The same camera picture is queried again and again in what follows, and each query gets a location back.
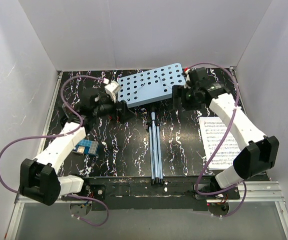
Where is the blue music stand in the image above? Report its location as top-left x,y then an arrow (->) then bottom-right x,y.
117,63 -> 185,185

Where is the black metronome body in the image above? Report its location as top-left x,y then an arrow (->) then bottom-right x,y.
60,104 -> 73,127

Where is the white sheet music page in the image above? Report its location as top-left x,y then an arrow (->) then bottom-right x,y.
198,116 -> 242,171

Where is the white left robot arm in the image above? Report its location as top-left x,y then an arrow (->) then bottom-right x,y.
19,93 -> 135,206

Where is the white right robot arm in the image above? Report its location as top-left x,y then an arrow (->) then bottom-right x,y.
172,67 -> 279,196

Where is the blue white brick block stack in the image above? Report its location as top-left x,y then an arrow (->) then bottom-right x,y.
72,139 -> 99,156

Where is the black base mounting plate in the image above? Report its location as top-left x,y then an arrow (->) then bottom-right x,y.
64,176 -> 243,212

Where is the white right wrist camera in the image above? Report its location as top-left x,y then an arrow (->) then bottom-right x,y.
183,68 -> 191,89

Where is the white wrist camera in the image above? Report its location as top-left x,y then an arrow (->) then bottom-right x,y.
183,68 -> 191,89
105,80 -> 122,103

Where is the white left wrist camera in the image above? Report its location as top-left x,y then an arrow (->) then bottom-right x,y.
105,80 -> 122,103

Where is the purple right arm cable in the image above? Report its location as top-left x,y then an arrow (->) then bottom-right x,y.
183,62 -> 247,217

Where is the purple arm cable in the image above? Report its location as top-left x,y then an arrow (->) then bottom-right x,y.
183,62 -> 247,217
0,76 -> 110,227

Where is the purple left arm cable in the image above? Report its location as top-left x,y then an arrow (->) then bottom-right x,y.
0,76 -> 110,227

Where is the aluminium rail frame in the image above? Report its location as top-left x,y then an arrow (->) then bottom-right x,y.
4,71 -> 288,240

